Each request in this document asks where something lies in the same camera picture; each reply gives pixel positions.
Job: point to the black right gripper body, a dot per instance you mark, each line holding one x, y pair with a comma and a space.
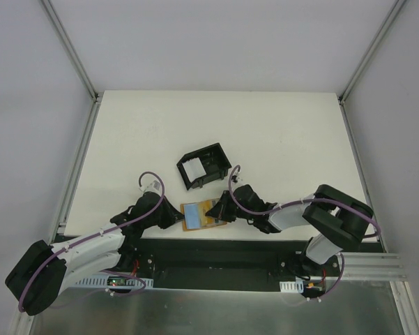
226, 206

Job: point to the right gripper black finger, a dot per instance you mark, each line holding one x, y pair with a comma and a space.
220, 205
226, 216

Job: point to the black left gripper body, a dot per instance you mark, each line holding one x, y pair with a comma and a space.
164, 214

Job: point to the yellow leather card holder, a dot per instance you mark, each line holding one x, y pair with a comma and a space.
191, 217

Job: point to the black plastic card box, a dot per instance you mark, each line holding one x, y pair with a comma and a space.
215, 162

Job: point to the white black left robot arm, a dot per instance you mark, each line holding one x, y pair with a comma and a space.
46, 270

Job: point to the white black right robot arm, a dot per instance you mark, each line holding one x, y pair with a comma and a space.
340, 220

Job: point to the white cards in box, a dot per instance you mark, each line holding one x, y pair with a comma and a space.
194, 169

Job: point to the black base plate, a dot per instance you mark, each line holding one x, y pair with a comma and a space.
203, 264

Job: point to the white cable duct left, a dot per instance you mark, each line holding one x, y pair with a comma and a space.
112, 281

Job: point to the white cable duct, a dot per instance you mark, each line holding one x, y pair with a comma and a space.
296, 286
112, 281

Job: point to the white cable duct right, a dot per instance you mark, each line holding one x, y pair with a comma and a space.
296, 286

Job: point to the aluminium front cross rail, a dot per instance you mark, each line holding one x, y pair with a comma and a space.
353, 266

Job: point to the aluminium frame rail right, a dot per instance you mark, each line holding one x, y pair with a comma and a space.
373, 105

